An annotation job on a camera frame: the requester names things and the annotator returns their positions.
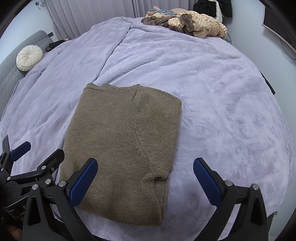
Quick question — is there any beige striped fleece garment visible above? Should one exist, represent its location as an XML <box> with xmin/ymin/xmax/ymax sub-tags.
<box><xmin>168</xmin><ymin>11</ymin><xmax>228</xmax><ymax>39</ymax></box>

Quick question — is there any round white pleated pillow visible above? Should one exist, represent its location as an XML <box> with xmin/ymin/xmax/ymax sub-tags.
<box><xmin>16</xmin><ymin>45</ymin><xmax>43</xmax><ymax>71</ymax></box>

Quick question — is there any black flat bar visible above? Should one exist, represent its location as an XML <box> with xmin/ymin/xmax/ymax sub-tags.
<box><xmin>259</xmin><ymin>71</ymin><xmax>277</xmax><ymax>95</ymax></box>

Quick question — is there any curved monitor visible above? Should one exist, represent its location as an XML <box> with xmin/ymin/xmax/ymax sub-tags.
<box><xmin>262</xmin><ymin>5</ymin><xmax>296</xmax><ymax>54</ymax></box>

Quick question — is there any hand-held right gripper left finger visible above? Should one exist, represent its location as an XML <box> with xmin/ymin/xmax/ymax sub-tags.
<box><xmin>22</xmin><ymin>158</ymin><xmax>98</xmax><ymax>241</ymax></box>

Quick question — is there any dark brown fleece garment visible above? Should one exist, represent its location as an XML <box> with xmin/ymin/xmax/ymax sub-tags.
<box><xmin>141</xmin><ymin>13</ymin><xmax>195</xmax><ymax>33</ymax></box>

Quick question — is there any black jacket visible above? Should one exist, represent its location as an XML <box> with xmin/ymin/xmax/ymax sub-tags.
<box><xmin>193</xmin><ymin>0</ymin><xmax>232</xmax><ymax>18</ymax></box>

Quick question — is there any black monitor cable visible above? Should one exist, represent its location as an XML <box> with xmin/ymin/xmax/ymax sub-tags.
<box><xmin>279</xmin><ymin>38</ymin><xmax>295</xmax><ymax>60</ymax></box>

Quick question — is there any lavender fleece blanket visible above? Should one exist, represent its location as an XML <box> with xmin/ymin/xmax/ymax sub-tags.
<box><xmin>0</xmin><ymin>16</ymin><xmax>294</xmax><ymax>241</ymax></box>

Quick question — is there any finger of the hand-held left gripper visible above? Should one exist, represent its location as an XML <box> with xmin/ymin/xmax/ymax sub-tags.
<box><xmin>7</xmin><ymin>149</ymin><xmax>65</xmax><ymax>186</ymax></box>
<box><xmin>0</xmin><ymin>136</ymin><xmax>31</xmax><ymax>173</ymax></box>

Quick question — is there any blue grey knit garment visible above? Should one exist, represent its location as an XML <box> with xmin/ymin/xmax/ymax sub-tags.
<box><xmin>149</xmin><ymin>9</ymin><xmax>176</xmax><ymax>18</ymax></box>

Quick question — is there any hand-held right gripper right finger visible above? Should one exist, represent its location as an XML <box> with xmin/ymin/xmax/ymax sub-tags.
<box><xmin>193</xmin><ymin>158</ymin><xmax>270</xmax><ymax>241</ymax></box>

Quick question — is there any grey pleated curtain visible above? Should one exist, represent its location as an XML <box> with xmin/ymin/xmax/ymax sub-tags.
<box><xmin>45</xmin><ymin>0</ymin><xmax>201</xmax><ymax>41</ymax></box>

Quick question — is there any small black object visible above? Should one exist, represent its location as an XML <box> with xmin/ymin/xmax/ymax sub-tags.
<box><xmin>46</xmin><ymin>40</ymin><xmax>70</xmax><ymax>52</ymax></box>

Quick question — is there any brown knit sweater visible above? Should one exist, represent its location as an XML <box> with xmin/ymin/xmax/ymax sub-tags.
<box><xmin>62</xmin><ymin>83</ymin><xmax>182</xmax><ymax>226</ymax></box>

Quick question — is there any beige knit garment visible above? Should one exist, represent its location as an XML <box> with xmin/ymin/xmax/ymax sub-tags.
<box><xmin>146</xmin><ymin>13</ymin><xmax>170</xmax><ymax>19</ymax></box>

